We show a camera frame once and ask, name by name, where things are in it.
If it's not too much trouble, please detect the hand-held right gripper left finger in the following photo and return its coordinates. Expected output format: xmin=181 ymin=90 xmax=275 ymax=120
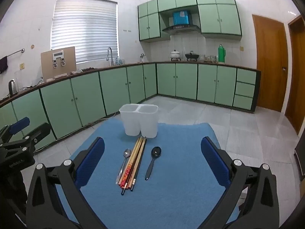
xmin=26 ymin=137 xmax=105 ymax=229

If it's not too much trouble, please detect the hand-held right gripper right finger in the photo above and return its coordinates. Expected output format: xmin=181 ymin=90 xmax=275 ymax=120
xmin=201 ymin=137 xmax=280 ymax=229

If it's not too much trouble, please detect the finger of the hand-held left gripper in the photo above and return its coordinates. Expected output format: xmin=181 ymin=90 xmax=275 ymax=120
xmin=0 ymin=117 xmax=30 ymax=146
xmin=0 ymin=122 xmax=51 ymax=153

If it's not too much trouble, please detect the metal spoon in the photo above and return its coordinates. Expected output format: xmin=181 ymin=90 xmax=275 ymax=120
xmin=116 ymin=148 xmax=132 ymax=185

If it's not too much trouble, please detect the bundle of chopsticks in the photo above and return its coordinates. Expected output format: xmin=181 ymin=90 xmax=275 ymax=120
xmin=118 ymin=136 xmax=147 ymax=195

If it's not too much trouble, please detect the black plastic spoon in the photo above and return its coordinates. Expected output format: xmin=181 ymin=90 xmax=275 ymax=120
xmin=145 ymin=147 xmax=162 ymax=181

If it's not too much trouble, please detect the white double utensil holder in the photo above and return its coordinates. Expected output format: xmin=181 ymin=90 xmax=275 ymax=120
xmin=119 ymin=104 xmax=159 ymax=139

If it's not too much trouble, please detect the electric kettle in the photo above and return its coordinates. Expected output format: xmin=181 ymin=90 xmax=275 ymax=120
xmin=9 ymin=79 xmax=19 ymax=95

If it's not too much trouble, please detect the blue mat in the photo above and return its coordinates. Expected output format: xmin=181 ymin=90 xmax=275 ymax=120
xmin=55 ymin=118 xmax=240 ymax=229

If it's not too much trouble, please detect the dark towel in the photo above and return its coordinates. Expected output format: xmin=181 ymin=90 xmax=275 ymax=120
xmin=0 ymin=56 xmax=9 ymax=74

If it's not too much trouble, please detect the wooden board with clamps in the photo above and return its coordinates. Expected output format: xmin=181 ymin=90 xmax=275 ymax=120
xmin=40 ymin=46 xmax=77 ymax=81

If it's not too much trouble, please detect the green base cabinet with drawers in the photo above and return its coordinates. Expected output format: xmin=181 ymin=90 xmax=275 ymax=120
xmin=156 ymin=61 xmax=261 ymax=114

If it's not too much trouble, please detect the row of glass jars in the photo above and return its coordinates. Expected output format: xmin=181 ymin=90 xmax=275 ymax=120
xmin=199 ymin=55 xmax=218 ymax=63

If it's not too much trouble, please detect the metal faucet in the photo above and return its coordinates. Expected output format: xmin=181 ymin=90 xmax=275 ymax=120
xmin=106 ymin=47 xmax=115 ymax=66

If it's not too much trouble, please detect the green thermos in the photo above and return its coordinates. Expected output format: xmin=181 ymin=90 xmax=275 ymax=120
xmin=218 ymin=44 xmax=226 ymax=64

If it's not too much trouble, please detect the black wok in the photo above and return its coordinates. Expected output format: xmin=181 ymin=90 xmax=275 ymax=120
xmin=185 ymin=51 xmax=199 ymax=61

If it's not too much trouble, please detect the white window blind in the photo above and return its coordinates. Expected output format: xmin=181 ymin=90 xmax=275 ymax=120
xmin=51 ymin=0 xmax=119 ymax=65

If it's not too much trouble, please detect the wooden door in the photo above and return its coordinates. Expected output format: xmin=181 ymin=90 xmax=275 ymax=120
xmin=285 ymin=14 xmax=305 ymax=135
xmin=252 ymin=14 xmax=290 ymax=112

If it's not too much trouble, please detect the range hood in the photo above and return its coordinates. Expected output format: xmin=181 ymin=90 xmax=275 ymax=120
xmin=162 ymin=24 xmax=201 ymax=34

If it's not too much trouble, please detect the blue box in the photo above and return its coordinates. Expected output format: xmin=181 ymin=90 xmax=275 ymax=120
xmin=173 ymin=11 xmax=191 ymax=26

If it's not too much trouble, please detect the metal towel rail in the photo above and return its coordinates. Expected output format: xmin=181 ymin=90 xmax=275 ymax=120
xmin=6 ymin=48 xmax=25 ymax=58

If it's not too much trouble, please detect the green wall cabinet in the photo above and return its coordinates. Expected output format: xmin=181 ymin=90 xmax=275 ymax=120
xmin=138 ymin=0 xmax=171 ymax=42
xmin=157 ymin=0 xmax=198 ymax=13
xmin=194 ymin=0 xmax=243 ymax=40

